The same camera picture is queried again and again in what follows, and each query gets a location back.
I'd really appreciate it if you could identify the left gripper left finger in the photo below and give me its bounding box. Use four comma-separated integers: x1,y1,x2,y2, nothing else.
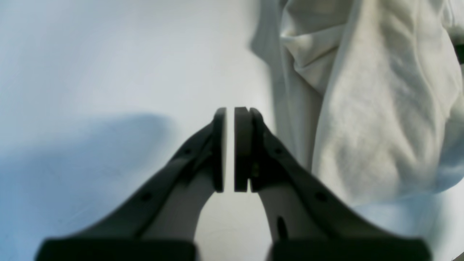
36,108,227,261

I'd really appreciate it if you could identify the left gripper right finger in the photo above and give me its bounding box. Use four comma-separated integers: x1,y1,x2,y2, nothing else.
234,107,431,261

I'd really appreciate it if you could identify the white printed T-shirt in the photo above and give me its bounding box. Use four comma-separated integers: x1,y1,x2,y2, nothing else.
251,0,463,206

